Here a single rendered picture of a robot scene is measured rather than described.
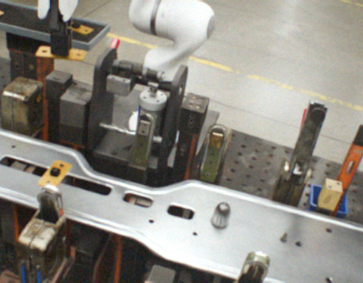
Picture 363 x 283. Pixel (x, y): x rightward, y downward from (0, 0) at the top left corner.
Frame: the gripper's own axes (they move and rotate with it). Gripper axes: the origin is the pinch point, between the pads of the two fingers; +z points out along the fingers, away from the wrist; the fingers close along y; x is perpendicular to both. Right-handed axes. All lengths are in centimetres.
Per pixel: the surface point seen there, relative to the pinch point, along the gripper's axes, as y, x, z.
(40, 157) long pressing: -2.6, -5.4, 27.9
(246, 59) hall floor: -285, 90, 129
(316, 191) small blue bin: -30, 68, 53
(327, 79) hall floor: -269, 157, 130
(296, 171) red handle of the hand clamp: 1, 47, 22
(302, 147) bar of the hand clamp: -1, 47, 17
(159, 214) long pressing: 10.1, 20.3, 28.6
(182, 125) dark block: -10.0, 23.8, 21.2
